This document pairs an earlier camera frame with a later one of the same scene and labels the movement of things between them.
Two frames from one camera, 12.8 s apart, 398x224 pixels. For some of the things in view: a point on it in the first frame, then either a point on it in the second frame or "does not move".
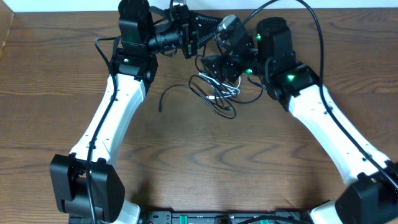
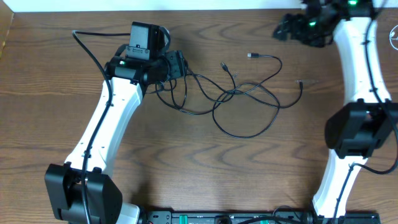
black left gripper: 189,21 → 180,63
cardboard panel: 6,16 does not move
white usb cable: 224,85 → 392,34
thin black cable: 163,91 → 227,93
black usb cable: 222,93 → 258,85
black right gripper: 227,61 → 300,33
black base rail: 224,217 does not move
